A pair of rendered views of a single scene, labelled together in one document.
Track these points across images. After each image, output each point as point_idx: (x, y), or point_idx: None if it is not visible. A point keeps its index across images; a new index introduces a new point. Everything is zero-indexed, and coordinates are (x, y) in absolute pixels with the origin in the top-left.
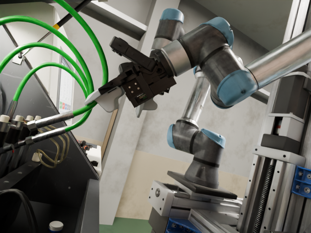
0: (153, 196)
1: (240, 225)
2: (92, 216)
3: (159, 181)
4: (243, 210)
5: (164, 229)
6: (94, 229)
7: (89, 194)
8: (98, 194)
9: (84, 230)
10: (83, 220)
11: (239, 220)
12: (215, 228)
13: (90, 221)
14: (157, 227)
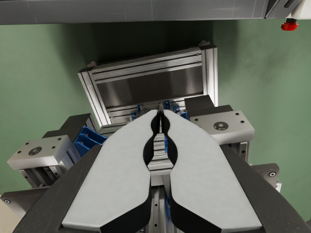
0: (228, 119)
1: (154, 193)
2: (102, 11)
3: (248, 139)
4: (154, 209)
5: (189, 117)
6: (71, 16)
7: (176, 0)
8: (182, 19)
9: (63, 4)
10: (86, 0)
11: (157, 197)
12: (147, 166)
13: (87, 10)
14: (204, 111)
